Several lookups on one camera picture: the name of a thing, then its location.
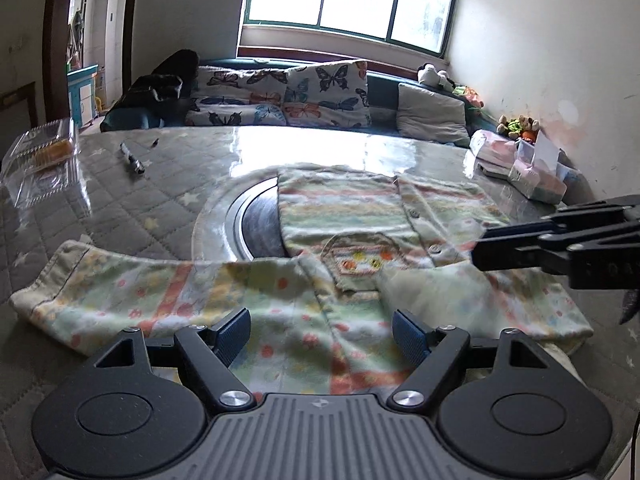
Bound colourful patterned children's shirt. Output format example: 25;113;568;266
10;168;593;394

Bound plastic wrapped tissue box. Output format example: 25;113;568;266
508;159;566;205

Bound clear plastic storage box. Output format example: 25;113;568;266
516;138;580;188

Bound pink tissue pack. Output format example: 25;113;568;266
470;129;516;180

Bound colourful stuffed toys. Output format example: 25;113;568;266
496;115;541;144

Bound round induction cooktop inset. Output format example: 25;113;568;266
191;167;288;261

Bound grey plain cushion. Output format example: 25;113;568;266
396;84;470;148

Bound silver black pen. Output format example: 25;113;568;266
119;142;145;176

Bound white plush toy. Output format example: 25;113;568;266
416;64;456;92

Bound teal sofa bench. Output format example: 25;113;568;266
200;58;496;136

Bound clear plastic container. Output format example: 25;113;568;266
1;118;90;209

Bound butterfly pillow left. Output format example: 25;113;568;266
184;66;288;127

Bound butterfly pillow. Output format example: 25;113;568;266
184;66;288;127
282;60;371;129

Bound butterfly pillow right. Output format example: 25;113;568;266
282;60;371;129

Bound blue white small cabinet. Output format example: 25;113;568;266
66;64;99;129

